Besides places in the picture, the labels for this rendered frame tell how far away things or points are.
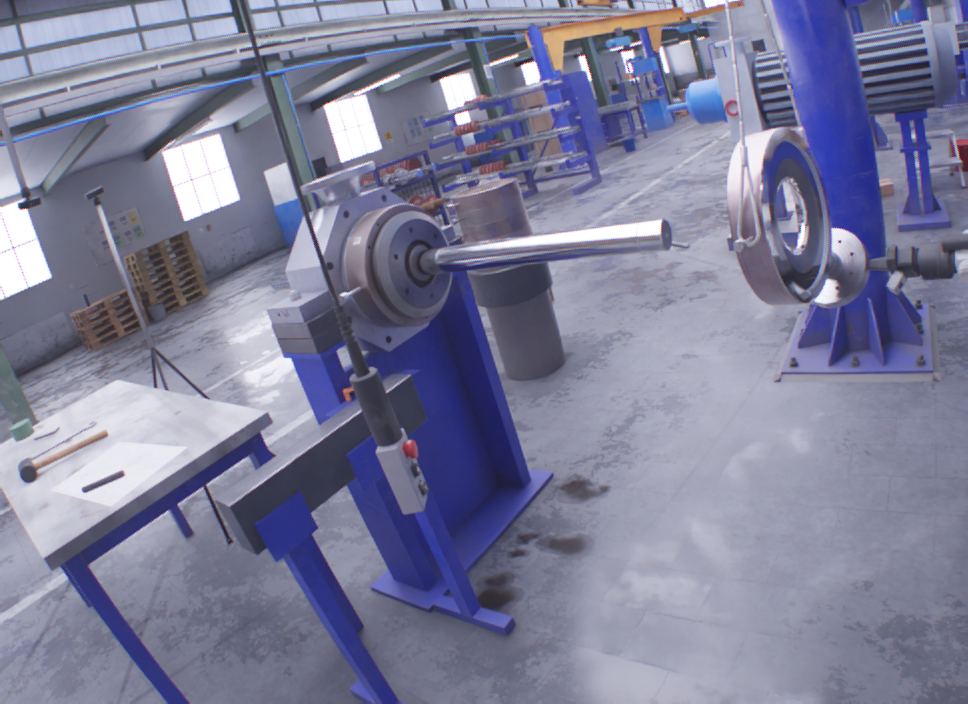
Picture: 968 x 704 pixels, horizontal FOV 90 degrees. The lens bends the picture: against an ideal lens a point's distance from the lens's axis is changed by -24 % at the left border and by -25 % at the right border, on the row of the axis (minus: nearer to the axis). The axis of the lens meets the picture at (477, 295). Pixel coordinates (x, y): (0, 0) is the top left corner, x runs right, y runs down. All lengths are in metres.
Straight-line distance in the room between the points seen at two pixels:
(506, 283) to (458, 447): 1.16
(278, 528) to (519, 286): 2.21
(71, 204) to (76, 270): 1.36
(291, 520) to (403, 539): 0.71
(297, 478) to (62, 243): 12.09
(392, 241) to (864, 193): 1.99
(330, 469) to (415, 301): 0.60
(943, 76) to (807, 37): 2.13
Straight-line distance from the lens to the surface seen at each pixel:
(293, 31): 9.64
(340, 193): 1.93
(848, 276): 1.57
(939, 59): 4.70
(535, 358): 3.46
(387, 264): 1.75
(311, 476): 1.46
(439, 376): 2.30
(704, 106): 5.01
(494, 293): 3.31
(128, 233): 13.67
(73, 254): 13.33
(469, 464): 2.46
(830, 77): 2.73
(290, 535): 1.44
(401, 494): 0.98
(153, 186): 14.04
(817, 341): 3.14
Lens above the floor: 1.44
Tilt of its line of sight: 15 degrees down
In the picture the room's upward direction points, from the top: 17 degrees counter-clockwise
